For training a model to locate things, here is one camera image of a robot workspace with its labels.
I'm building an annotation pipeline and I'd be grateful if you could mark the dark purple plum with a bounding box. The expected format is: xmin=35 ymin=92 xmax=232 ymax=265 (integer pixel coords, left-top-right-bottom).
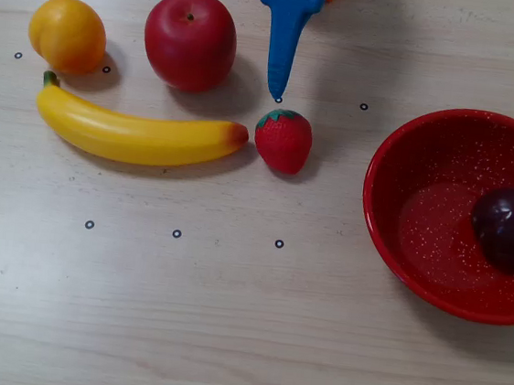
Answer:
xmin=465 ymin=183 xmax=514 ymax=276

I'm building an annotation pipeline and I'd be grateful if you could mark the red speckled enamel bowl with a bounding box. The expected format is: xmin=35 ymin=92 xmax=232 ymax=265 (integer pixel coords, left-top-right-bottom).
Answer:
xmin=349 ymin=98 xmax=514 ymax=328

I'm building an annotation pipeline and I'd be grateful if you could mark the red toy apple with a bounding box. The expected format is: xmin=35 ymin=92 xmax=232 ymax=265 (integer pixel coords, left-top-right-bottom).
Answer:
xmin=137 ymin=0 xmax=243 ymax=98

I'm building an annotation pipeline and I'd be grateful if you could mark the red toy strawberry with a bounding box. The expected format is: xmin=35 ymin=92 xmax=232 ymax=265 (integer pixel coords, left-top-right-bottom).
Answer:
xmin=250 ymin=105 xmax=317 ymax=178

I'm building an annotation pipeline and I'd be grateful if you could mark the yellow toy banana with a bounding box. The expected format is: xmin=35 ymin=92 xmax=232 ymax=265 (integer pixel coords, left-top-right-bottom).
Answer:
xmin=29 ymin=69 xmax=256 ymax=177

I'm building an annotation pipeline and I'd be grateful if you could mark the yellow orange toy peach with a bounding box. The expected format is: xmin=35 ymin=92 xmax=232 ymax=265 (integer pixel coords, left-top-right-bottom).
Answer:
xmin=24 ymin=0 xmax=112 ymax=79

